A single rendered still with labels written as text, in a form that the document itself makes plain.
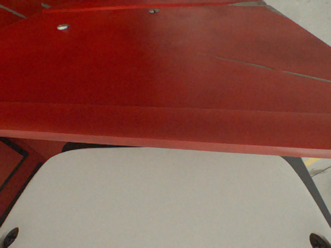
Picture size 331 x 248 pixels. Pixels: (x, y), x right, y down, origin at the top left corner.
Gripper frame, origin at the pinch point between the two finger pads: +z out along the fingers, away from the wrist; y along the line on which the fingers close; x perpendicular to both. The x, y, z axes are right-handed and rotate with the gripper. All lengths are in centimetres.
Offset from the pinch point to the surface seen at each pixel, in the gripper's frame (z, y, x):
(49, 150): 3.3, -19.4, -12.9
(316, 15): 69, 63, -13
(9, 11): 10.9, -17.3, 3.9
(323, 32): 68, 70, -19
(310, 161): 62, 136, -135
